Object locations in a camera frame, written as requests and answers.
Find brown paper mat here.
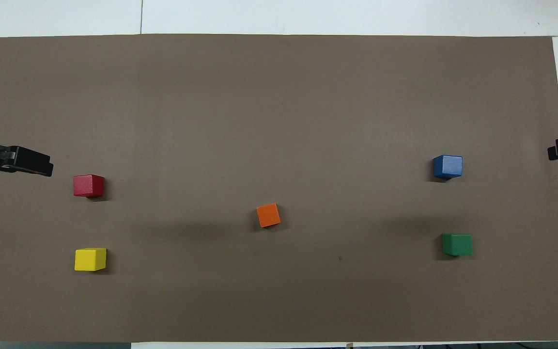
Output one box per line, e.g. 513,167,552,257
0,34,558,344

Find green wooden block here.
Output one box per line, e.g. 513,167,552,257
442,233,473,256

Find red wooden block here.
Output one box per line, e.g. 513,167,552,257
73,174,105,198

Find orange wooden block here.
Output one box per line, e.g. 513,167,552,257
256,203,281,228

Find blue wooden block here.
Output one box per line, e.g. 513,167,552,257
433,155,464,180

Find yellow wooden block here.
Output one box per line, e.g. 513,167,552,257
74,248,108,272

